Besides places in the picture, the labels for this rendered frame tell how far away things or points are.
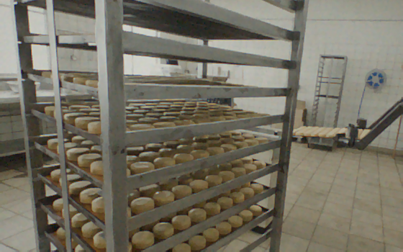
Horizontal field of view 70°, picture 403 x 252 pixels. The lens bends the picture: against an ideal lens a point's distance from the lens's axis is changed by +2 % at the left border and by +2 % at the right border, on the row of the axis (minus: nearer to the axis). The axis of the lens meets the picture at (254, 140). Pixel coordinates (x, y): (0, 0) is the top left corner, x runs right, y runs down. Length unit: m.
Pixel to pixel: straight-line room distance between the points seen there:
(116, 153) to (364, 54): 5.94
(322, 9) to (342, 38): 0.75
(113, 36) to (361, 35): 5.96
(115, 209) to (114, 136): 0.14
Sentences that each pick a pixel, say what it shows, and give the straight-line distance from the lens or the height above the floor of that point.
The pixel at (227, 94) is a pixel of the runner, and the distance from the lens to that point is 0.74.
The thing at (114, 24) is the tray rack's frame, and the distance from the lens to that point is 0.53.
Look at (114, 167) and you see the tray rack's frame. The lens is 0.55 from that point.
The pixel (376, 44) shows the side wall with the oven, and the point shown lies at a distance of 6.29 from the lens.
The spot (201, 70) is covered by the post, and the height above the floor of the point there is 1.37.
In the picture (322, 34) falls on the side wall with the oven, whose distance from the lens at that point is 6.41.
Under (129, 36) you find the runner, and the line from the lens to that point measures 0.57.
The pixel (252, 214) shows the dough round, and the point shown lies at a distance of 1.05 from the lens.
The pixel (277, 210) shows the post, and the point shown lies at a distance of 1.08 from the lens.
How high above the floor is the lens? 1.37
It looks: 13 degrees down
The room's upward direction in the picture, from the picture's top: 5 degrees clockwise
